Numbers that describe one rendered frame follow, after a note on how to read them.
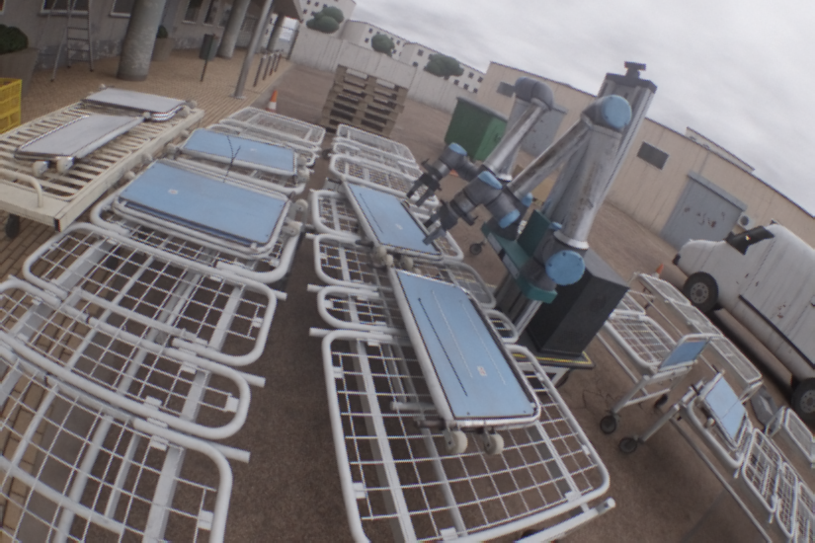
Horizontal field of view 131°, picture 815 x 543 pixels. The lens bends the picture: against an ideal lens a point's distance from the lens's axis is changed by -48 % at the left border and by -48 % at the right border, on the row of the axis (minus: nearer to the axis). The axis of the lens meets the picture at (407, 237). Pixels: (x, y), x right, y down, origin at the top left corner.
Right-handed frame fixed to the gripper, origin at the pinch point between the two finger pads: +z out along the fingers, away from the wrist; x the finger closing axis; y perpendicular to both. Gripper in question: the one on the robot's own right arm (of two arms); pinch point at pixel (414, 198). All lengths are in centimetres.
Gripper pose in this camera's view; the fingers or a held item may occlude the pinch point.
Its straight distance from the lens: 174.2
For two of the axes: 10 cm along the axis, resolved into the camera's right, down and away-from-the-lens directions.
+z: -6.6, 7.4, 1.0
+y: 6.7, 5.3, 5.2
